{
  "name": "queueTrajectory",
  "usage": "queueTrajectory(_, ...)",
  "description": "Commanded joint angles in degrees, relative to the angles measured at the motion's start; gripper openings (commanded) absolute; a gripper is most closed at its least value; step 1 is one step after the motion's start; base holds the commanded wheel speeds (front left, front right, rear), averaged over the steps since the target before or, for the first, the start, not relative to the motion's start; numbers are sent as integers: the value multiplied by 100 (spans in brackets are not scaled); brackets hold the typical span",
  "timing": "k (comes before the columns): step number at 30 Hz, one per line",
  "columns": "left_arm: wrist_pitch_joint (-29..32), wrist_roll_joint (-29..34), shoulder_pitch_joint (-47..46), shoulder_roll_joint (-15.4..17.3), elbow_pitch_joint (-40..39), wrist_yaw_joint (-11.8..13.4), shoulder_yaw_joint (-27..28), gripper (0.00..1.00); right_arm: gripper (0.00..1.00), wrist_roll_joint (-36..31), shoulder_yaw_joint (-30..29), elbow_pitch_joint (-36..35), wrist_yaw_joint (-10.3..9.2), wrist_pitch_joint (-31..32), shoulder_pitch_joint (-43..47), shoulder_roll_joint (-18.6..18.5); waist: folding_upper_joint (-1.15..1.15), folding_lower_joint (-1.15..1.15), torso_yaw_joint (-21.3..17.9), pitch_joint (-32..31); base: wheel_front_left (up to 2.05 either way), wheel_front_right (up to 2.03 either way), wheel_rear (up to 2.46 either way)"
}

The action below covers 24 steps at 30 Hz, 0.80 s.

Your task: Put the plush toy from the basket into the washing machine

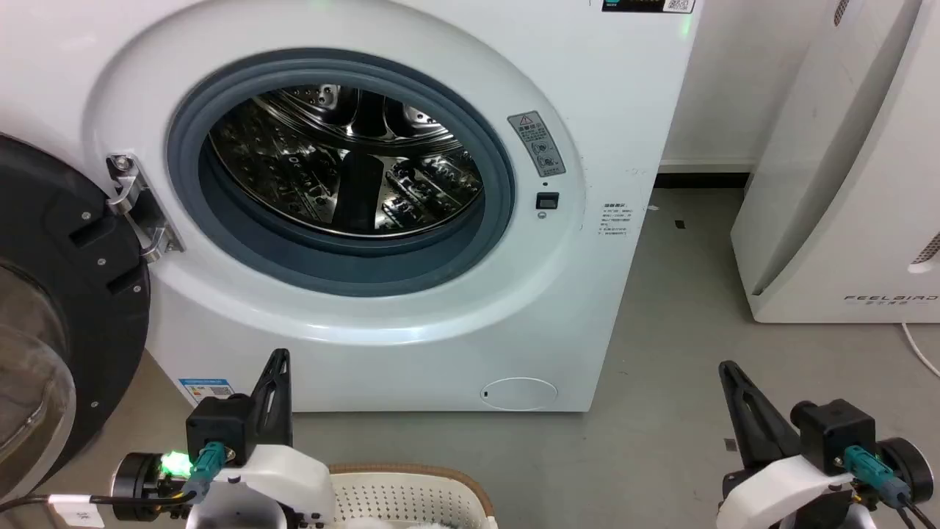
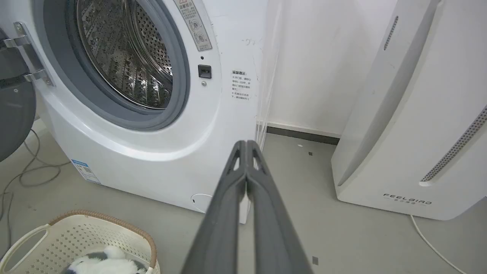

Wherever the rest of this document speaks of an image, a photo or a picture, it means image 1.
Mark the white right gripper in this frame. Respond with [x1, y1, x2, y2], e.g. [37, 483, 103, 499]
[717, 360, 935, 529]

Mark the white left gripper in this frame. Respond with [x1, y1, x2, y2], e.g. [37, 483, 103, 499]
[110, 348, 336, 529]

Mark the black round washer door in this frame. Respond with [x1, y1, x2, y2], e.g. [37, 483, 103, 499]
[0, 132, 152, 502]

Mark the stainless steel washing machine drum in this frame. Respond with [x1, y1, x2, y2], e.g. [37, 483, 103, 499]
[208, 84, 485, 240]

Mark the metal washer door hinge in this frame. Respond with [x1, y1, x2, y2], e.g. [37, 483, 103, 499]
[106, 153, 184, 264]

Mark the blue energy label sticker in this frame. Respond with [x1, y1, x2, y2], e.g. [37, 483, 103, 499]
[178, 378, 236, 407]

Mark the white perforated laundry basket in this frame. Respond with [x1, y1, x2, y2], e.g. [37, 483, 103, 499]
[327, 462, 499, 529]

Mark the oval drain filter cover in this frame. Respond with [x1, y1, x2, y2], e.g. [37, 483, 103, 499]
[481, 377, 559, 411]

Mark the white air purifier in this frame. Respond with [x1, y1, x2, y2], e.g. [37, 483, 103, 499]
[730, 0, 940, 325]

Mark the grey rubber door gasket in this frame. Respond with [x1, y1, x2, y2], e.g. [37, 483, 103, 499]
[165, 48, 516, 298]

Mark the white front-load washing machine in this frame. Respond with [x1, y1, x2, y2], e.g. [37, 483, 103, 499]
[0, 0, 706, 414]

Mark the grey warning sticker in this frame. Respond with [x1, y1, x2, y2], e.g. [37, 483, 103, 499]
[507, 110, 568, 178]

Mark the black control panel sticker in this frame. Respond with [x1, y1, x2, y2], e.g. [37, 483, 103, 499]
[601, 0, 695, 14]

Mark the teal plug left camera cable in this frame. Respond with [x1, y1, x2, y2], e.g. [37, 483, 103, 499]
[181, 441, 227, 503]

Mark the teal plug camera cable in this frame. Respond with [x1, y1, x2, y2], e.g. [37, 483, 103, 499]
[842, 444, 940, 529]
[181, 441, 227, 503]

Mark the teal plug right camera cable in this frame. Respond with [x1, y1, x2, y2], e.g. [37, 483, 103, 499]
[842, 444, 940, 529]

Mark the white power cable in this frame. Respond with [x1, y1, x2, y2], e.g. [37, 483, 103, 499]
[901, 322, 940, 380]

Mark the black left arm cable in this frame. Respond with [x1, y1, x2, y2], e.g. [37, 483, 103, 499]
[0, 491, 198, 524]

